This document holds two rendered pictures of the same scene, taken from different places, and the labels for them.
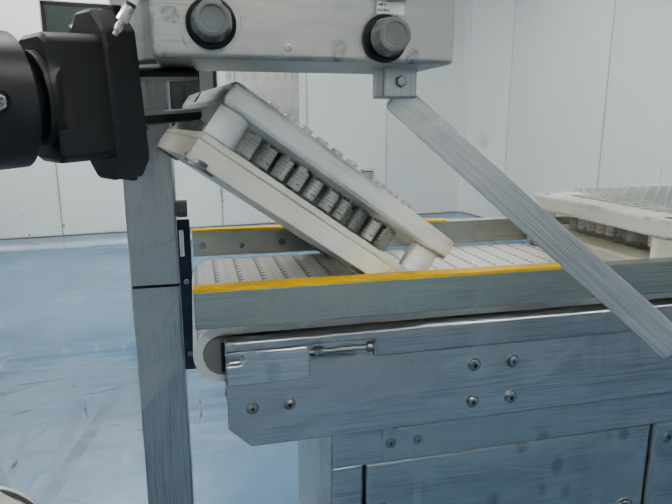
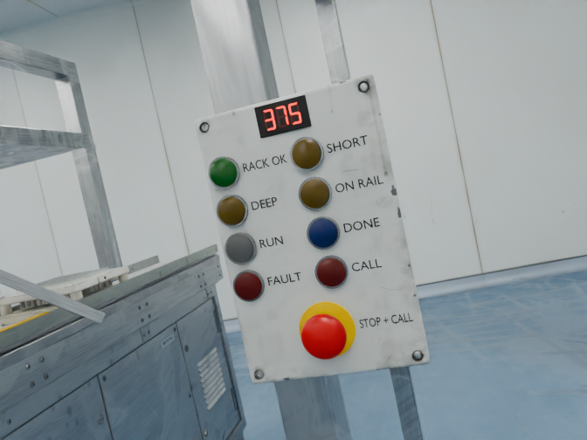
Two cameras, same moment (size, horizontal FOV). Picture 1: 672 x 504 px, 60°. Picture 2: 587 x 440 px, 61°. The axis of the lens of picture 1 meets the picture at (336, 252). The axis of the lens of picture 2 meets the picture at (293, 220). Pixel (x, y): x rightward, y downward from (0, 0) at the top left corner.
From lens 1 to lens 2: 68 cm
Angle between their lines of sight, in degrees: 62
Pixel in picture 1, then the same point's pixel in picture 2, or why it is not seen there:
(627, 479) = (97, 405)
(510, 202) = (27, 288)
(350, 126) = not seen: outside the picture
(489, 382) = (36, 373)
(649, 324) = (92, 313)
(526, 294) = (38, 327)
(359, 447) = not seen: outside the picture
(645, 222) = (65, 288)
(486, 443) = (38, 410)
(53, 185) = not seen: outside the picture
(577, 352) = (64, 347)
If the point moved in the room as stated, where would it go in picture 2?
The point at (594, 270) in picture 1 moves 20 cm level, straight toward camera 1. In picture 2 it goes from (67, 302) to (96, 307)
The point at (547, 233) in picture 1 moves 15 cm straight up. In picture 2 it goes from (45, 295) to (28, 223)
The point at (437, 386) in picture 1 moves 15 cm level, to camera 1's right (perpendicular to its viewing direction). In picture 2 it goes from (16, 382) to (79, 353)
